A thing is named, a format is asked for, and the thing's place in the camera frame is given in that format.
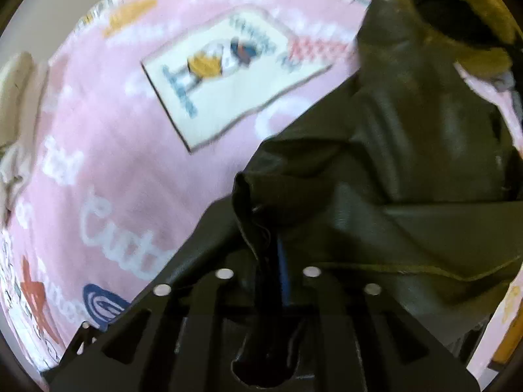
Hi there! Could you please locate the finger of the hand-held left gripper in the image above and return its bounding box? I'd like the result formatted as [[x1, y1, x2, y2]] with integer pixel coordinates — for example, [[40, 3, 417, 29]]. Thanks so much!
[[59, 320, 103, 362]]

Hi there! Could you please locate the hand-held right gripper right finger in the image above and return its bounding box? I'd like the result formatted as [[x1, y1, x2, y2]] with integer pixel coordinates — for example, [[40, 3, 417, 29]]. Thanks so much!
[[277, 240, 481, 392]]

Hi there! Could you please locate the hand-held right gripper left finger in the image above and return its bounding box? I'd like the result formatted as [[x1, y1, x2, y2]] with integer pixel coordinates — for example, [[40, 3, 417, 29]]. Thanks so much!
[[44, 252, 263, 392]]

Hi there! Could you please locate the dark olive jacket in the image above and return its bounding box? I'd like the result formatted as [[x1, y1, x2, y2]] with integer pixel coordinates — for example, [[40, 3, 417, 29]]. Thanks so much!
[[135, 0, 523, 390]]

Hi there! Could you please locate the pink printed blanket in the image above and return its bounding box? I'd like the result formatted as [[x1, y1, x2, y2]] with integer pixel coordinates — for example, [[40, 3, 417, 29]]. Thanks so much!
[[0, 0, 523, 386]]

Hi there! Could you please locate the cream pillow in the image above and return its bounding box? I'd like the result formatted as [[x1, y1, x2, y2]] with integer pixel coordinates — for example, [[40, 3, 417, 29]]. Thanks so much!
[[0, 51, 50, 223]]

